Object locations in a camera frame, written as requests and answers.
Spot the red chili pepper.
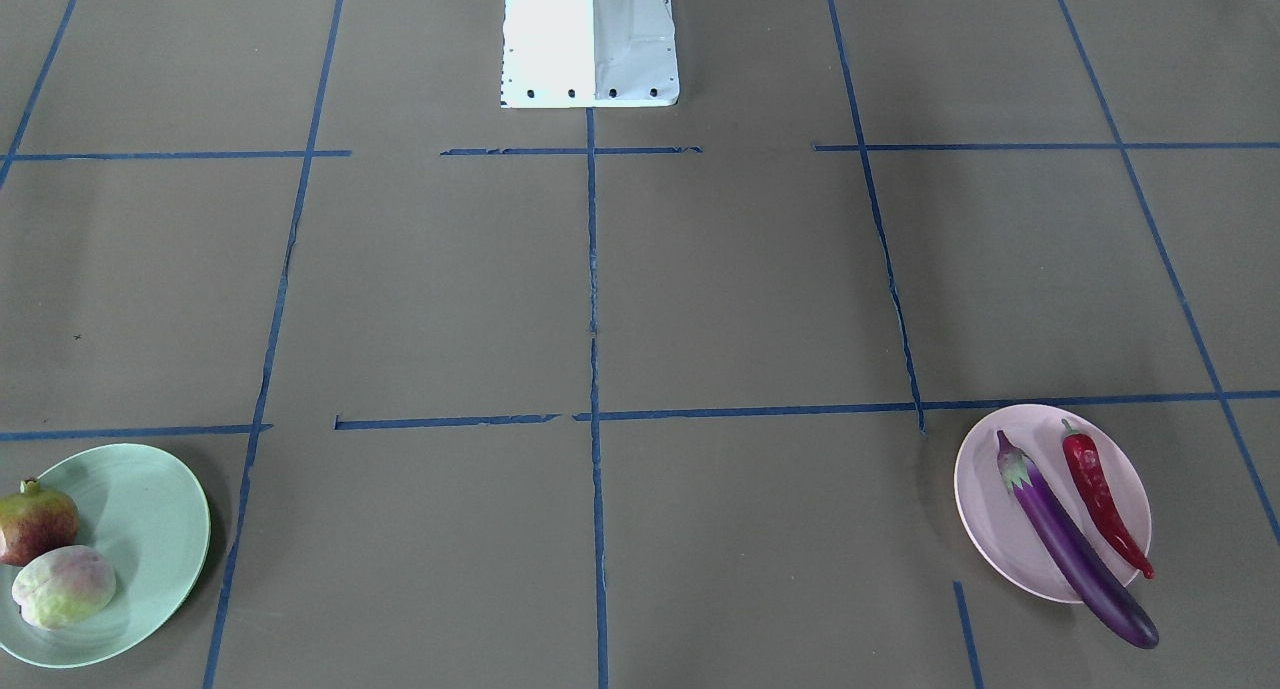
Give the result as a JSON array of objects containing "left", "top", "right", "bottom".
[{"left": 1060, "top": 417, "right": 1155, "bottom": 580}]

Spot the purple eggplant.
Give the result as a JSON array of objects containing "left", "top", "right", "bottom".
[{"left": 995, "top": 430, "right": 1160, "bottom": 651}]

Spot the green pink peach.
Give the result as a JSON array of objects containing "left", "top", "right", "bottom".
[{"left": 12, "top": 546, "right": 116, "bottom": 631}]

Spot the red yellow apple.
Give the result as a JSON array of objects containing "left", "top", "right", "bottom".
[{"left": 1, "top": 478, "right": 81, "bottom": 567}]

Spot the white pillar with base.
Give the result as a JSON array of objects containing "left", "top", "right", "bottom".
[{"left": 499, "top": 0, "right": 681, "bottom": 109}]

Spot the pink plate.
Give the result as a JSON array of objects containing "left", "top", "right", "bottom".
[{"left": 954, "top": 405, "right": 1153, "bottom": 604}]

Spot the green plate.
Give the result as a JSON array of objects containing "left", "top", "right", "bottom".
[{"left": 1, "top": 443, "right": 211, "bottom": 669}]

